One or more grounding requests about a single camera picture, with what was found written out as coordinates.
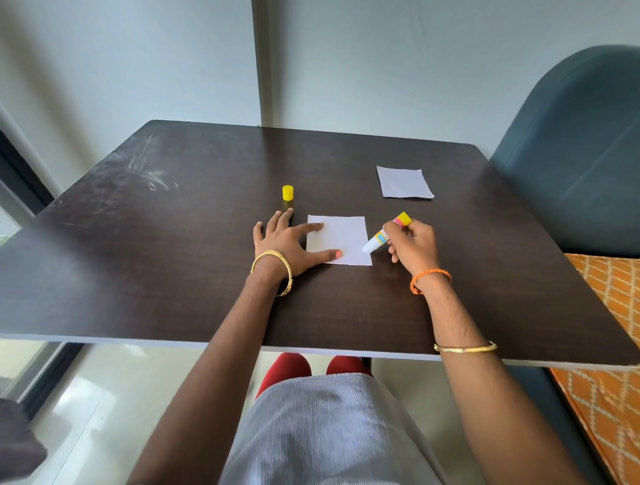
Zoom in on ornate gold bangle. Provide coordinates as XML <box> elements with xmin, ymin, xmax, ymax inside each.
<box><xmin>250</xmin><ymin>250</ymin><xmax>294</xmax><ymax>298</ymax></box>

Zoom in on orange patterned cushion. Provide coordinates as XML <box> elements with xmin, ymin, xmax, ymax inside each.
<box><xmin>547</xmin><ymin>253</ymin><xmax>640</xmax><ymax>485</ymax></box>

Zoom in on white glue stick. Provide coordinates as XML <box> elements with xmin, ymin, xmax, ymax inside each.
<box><xmin>362</xmin><ymin>212</ymin><xmax>413</xmax><ymax>254</ymax></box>

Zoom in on red trousers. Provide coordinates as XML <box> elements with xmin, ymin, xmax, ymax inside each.
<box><xmin>255</xmin><ymin>352</ymin><xmax>373</xmax><ymax>399</ymax></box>

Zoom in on person's right forearm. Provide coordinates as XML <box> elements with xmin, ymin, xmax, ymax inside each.
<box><xmin>413</xmin><ymin>274</ymin><xmax>586</xmax><ymax>485</ymax></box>

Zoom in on person's right hand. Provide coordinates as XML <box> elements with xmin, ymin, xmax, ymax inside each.
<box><xmin>388</xmin><ymin>219</ymin><xmax>440</xmax><ymax>277</ymax></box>

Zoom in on person's left forearm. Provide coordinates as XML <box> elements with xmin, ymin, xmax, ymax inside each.
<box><xmin>127</xmin><ymin>257</ymin><xmax>293</xmax><ymax>485</ymax></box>

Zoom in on dark wooden table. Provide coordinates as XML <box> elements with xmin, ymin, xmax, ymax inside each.
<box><xmin>0</xmin><ymin>120</ymin><xmax>640</xmax><ymax>373</ymax></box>

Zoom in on dark window frame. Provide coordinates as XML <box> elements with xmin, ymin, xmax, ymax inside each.
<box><xmin>0</xmin><ymin>127</ymin><xmax>85</xmax><ymax>421</ymax></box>

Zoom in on thin gold bangle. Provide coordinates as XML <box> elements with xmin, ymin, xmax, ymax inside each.
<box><xmin>433</xmin><ymin>341</ymin><xmax>498</xmax><ymax>354</ymax></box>

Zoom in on grey striped garment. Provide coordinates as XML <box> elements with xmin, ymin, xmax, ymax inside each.
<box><xmin>219</xmin><ymin>373</ymin><xmax>447</xmax><ymax>485</ymax></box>

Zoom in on orange braided thread bracelet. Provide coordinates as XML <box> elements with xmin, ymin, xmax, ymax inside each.
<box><xmin>410</xmin><ymin>269</ymin><xmax>452</xmax><ymax>295</ymax></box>

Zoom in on white square paper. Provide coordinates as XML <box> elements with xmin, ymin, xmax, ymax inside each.
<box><xmin>376</xmin><ymin>165</ymin><xmax>435</xmax><ymax>200</ymax></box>
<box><xmin>306</xmin><ymin>215</ymin><xmax>373</xmax><ymax>267</ymax></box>

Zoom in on teal upholstered chair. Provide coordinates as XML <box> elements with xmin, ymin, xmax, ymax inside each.
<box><xmin>489</xmin><ymin>45</ymin><xmax>640</xmax><ymax>259</ymax></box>

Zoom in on person's left hand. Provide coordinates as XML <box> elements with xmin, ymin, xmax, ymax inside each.
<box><xmin>253</xmin><ymin>208</ymin><xmax>343</xmax><ymax>278</ymax></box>

